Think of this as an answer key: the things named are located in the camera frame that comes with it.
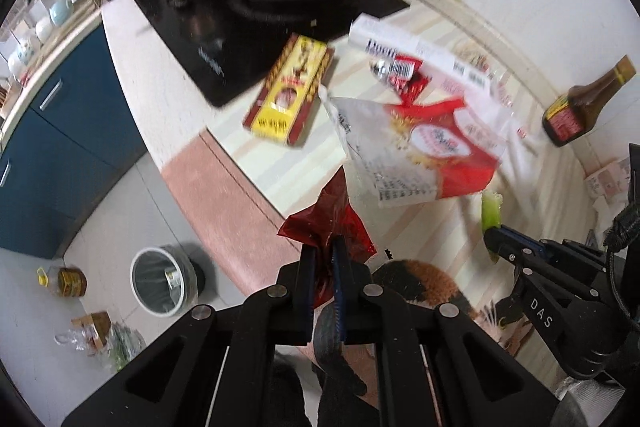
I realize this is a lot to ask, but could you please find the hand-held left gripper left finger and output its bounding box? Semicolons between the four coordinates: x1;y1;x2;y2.
60;246;319;427

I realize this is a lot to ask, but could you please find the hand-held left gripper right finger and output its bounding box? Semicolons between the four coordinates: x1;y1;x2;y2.
330;234;561;427

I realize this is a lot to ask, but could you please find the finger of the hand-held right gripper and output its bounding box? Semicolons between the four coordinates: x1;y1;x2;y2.
484;239;571;358
487;227;608;265

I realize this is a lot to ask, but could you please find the green vegetable stalk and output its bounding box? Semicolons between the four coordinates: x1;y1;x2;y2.
481;190;504;264

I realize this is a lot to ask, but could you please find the dark red foil wrapper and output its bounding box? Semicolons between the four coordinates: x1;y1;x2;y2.
277;167;378;309

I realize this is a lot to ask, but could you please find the white red plastic bag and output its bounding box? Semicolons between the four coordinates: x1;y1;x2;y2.
319;84;507;208

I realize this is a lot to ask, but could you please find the grey round waste bin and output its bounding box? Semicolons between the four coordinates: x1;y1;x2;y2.
129;245;206;318

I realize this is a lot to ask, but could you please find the clear printed plastic wrapper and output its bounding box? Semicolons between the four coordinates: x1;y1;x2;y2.
450;41;543;142

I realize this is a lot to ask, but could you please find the yellow red carton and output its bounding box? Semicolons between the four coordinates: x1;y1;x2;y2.
243;34;335;148

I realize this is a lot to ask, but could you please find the small red snack wrapper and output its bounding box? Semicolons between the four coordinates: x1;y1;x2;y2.
370;54;434;106

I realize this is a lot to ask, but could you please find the long white carton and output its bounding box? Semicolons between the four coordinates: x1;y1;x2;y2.
348;14;495;98

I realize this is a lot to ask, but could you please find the black orange fuzzy object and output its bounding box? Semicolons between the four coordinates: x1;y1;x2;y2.
372;258;474;314

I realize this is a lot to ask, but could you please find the pink white paper packet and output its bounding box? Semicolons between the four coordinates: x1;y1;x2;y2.
584;156;632;204

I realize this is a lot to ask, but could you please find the person's black fleece clothing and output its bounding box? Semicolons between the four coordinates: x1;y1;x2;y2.
264;349;383;427

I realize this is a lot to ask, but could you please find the pink striped counter cloth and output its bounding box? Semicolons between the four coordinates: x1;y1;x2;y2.
161;0;608;360

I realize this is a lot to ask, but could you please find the brown sauce bottle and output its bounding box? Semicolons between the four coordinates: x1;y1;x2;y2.
542;55;637;148

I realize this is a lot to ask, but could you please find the plastic bag of greens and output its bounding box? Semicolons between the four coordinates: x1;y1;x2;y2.
99;323;147;372

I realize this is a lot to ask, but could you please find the small cardboard box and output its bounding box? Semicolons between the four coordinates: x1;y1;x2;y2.
71;310;114;353

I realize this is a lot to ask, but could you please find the yellow cooking oil bottle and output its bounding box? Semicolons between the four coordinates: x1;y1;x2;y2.
35;265;89;298

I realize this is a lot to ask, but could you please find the crumpled clear plastic bag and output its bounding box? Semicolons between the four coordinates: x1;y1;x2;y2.
54;328;92;354

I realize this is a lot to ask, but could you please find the black gas stove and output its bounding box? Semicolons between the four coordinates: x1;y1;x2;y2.
128;0;412;108

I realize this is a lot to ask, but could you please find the blue kitchen cabinet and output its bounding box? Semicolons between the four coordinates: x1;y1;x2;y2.
0;24;150;259

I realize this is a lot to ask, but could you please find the light blue bowl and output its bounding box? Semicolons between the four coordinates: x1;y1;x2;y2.
49;0;75;27

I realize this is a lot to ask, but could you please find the dotted white bowl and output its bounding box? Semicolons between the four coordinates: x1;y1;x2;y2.
7;41;36;74

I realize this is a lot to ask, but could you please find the plain white bowl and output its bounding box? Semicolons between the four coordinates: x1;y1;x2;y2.
33;14;54;43

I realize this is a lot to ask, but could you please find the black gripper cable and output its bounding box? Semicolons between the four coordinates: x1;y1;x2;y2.
602;202;640;319

